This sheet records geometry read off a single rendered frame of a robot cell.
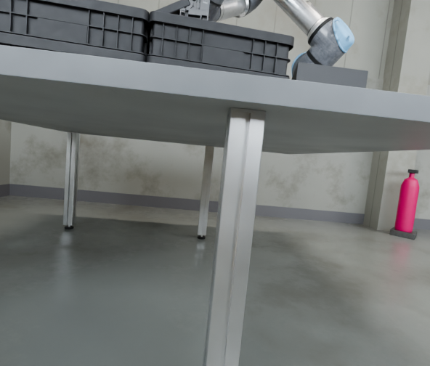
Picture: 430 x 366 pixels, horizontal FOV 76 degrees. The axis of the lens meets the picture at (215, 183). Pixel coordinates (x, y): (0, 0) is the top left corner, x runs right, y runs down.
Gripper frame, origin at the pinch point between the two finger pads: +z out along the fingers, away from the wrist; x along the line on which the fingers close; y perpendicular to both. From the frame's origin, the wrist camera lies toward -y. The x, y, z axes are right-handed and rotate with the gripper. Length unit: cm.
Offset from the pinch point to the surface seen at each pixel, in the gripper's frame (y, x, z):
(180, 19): 0.2, -11.1, -7.0
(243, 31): 16.9, -9.3, -6.8
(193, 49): 4.1, -9.5, -0.6
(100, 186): -92, 208, 68
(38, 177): -154, 208, 64
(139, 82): -1.3, -44.6, 17.9
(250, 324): 32, 6, 85
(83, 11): -23.5, -12.5, -5.1
